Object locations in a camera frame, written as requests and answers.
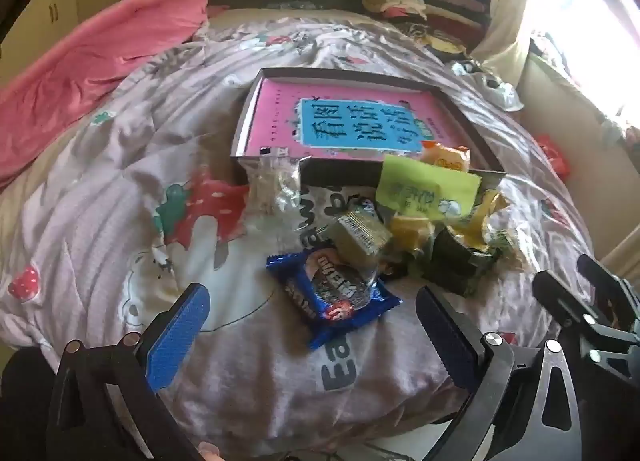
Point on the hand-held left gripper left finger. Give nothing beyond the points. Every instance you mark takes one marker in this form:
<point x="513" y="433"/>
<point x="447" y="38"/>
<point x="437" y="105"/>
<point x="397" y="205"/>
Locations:
<point x="180" y="336"/>

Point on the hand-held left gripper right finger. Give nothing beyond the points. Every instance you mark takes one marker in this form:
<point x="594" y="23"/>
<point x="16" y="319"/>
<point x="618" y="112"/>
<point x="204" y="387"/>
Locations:
<point x="442" y="336"/>

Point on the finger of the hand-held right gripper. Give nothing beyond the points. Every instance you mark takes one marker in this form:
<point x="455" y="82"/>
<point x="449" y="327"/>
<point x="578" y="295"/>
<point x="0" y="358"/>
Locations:
<point x="565" y="293"/>
<point x="612" y="281"/>

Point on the dark green snack packet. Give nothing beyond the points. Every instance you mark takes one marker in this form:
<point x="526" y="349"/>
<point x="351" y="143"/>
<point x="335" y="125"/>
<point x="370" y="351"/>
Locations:
<point x="457" y="261"/>

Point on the blue cookie packet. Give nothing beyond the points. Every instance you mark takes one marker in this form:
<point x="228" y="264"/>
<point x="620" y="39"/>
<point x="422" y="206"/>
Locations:
<point x="325" y="291"/>

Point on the yellow-green cake packet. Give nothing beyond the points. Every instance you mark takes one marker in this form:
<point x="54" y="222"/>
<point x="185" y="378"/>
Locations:
<point x="425" y="186"/>

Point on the clear round snack packet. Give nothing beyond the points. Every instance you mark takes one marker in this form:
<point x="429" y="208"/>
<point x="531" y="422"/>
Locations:
<point x="275" y="183"/>

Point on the orange rice cracker packet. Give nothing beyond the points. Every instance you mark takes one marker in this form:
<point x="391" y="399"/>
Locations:
<point x="445" y="156"/>

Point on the cardboard box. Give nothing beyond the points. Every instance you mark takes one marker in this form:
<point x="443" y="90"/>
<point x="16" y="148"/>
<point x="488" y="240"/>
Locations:
<point x="345" y="172"/>

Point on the yellow crinkled snack wrapper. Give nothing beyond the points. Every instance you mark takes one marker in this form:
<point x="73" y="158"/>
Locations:
<point x="482" y="218"/>

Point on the clear olive cake packet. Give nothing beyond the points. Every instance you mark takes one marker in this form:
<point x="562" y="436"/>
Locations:
<point x="357" y="236"/>

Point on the red plastic bag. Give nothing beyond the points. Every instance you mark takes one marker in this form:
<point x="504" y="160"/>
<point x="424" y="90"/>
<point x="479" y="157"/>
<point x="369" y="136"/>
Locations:
<point x="555" y="156"/>

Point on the white plastic bag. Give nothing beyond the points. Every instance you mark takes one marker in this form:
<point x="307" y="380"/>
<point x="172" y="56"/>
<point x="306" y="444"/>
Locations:
<point x="492" y="83"/>

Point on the pink book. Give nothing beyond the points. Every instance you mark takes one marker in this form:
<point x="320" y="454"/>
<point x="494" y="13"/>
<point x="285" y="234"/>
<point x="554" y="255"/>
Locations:
<point x="280" y="116"/>

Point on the window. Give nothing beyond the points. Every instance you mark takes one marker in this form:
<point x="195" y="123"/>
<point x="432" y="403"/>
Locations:
<point x="585" y="1"/>

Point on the cream curtain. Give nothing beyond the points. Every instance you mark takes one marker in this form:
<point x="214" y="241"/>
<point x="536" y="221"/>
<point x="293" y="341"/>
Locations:
<point x="510" y="16"/>

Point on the pink pillow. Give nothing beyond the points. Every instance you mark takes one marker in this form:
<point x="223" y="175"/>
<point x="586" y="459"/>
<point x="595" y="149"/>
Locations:
<point x="100" y="56"/>

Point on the cream wardrobe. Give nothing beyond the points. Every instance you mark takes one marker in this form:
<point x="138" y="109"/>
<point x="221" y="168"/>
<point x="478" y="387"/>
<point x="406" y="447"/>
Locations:
<point x="50" y="11"/>

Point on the patterned dark garment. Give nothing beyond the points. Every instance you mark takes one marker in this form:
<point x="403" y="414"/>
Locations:
<point x="295" y="5"/>

